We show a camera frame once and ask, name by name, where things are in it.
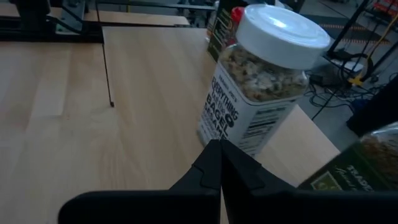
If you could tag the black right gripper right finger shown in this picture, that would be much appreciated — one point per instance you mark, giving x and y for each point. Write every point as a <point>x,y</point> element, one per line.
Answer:
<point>280,205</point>

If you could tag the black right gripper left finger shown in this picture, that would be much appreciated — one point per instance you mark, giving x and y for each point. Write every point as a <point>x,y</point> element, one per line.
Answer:
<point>171,202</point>

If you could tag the green-lid oregano jar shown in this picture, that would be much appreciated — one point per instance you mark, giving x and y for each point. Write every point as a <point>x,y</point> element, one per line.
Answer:
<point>357,165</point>

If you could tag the white-lid spice jar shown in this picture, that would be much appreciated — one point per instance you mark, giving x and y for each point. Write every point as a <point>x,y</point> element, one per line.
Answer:
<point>264,77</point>

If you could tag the black spice tin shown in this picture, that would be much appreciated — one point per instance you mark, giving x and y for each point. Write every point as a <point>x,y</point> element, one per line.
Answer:
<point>222,34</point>

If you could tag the red-lid spice container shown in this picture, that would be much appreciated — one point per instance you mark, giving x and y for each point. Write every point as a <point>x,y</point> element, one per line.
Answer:
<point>237,14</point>

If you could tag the black box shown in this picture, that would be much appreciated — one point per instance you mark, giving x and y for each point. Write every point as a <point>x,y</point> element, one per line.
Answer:
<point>379,112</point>

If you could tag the black cart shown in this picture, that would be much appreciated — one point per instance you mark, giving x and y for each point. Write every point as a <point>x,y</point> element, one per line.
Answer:
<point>351,46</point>

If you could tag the black aluminium table frame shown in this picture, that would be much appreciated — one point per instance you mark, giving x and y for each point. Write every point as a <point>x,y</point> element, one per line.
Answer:
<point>31,34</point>

